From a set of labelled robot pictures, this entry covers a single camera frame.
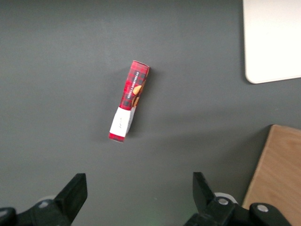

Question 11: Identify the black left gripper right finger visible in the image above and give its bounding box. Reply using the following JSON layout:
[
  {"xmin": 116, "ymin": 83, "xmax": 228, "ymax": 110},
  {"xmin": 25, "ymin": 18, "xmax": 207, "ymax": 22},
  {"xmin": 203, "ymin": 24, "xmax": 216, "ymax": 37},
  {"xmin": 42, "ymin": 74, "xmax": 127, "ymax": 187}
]
[{"xmin": 185, "ymin": 171, "xmax": 290, "ymax": 226}]

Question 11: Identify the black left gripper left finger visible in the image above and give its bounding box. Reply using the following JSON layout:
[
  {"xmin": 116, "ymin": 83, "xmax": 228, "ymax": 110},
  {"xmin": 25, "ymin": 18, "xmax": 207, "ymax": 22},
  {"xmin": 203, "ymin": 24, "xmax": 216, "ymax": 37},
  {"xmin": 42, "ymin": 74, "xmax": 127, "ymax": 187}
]
[{"xmin": 0, "ymin": 173, "xmax": 88, "ymax": 226}]

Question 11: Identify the red tartan shortbread cookie box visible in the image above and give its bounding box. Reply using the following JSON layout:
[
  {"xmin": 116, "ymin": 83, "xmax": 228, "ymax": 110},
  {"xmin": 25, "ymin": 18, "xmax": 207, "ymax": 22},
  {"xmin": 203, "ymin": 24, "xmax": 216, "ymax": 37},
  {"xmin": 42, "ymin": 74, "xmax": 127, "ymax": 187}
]
[{"xmin": 108, "ymin": 60, "xmax": 151, "ymax": 144}]

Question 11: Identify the light wooden board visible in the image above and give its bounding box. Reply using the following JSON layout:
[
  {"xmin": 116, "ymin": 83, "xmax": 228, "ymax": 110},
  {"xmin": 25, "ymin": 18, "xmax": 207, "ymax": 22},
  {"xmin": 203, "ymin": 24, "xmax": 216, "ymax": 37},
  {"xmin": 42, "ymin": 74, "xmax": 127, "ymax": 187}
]
[{"xmin": 241, "ymin": 124, "xmax": 301, "ymax": 226}]

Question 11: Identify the white plastic tray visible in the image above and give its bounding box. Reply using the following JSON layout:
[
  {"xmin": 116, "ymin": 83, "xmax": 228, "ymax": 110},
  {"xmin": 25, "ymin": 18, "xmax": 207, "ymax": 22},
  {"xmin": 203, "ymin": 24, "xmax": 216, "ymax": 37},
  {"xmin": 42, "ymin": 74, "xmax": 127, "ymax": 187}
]
[{"xmin": 243, "ymin": 0, "xmax": 301, "ymax": 84}]

